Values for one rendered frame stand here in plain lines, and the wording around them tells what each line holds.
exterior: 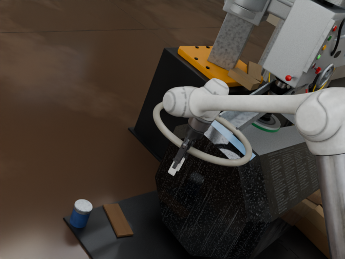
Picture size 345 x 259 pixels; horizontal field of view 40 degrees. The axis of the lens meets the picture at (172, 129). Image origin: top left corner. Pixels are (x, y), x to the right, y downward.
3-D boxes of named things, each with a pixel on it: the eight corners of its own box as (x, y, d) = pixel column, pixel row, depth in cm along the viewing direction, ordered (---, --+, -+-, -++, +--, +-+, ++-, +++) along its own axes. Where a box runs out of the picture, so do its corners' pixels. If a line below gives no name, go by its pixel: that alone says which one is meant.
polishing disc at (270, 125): (273, 113, 278) (274, 111, 277) (284, 133, 260) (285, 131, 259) (241, 104, 272) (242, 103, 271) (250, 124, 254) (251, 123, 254)
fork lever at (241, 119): (285, 70, 277) (288, 63, 273) (312, 87, 269) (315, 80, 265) (211, 117, 236) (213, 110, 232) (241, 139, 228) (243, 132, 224)
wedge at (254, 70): (246, 66, 344) (249, 60, 341) (259, 71, 345) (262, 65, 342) (247, 77, 326) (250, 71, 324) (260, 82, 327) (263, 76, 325)
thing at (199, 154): (192, 100, 243) (194, 95, 242) (267, 155, 222) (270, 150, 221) (130, 110, 204) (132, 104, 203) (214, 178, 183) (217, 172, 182)
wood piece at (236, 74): (226, 75, 317) (229, 68, 314) (234, 73, 324) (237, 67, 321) (250, 90, 308) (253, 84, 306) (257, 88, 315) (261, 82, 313)
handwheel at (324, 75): (310, 77, 264) (323, 54, 256) (325, 87, 259) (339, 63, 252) (299, 81, 252) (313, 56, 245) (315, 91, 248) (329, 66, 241)
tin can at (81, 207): (90, 224, 267) (96, 207, 261) (76, 230, 260) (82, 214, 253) (79, 213, 272) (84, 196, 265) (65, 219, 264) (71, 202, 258)
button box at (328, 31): (308, 68, 240) (336, 17, 226) (312, 71, 239) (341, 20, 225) (302, 70, 234) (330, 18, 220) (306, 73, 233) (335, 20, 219)
